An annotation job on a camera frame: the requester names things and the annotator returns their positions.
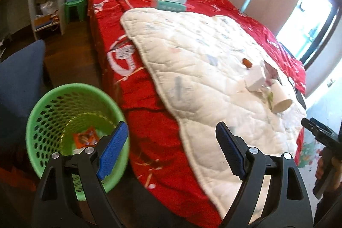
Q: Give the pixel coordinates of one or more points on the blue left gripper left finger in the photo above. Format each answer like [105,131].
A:
[109,148]

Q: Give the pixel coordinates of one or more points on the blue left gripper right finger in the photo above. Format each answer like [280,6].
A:
[230,149]

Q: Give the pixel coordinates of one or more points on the orange snack wrapper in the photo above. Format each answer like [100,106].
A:
[86,138]

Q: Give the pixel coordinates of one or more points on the white paper cup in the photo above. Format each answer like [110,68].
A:
[279,99]

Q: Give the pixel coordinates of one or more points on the white plastic cup lid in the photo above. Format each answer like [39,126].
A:
[255,78]

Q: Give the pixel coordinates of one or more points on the pink snack wrapper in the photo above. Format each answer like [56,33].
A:
[271,74]

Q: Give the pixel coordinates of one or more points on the small orange wrapper scrap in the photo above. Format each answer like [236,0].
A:
[247,63]

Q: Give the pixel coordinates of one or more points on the green mesh trash basket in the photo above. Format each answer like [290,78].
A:
[63,112]

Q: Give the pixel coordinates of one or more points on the person right hand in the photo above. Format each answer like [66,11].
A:
[336,180]

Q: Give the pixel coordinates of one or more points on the red patterned bed duvet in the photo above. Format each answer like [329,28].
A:
[156,152]

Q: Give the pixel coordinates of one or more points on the white quilted blanket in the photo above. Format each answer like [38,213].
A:
[195,62]

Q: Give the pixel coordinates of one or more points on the blue office chair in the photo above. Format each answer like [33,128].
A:
[21,79]

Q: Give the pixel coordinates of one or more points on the green plastic stool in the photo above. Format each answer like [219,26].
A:
[78,6]

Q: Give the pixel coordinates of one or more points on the teal tissue box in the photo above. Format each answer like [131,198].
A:
[168,6]

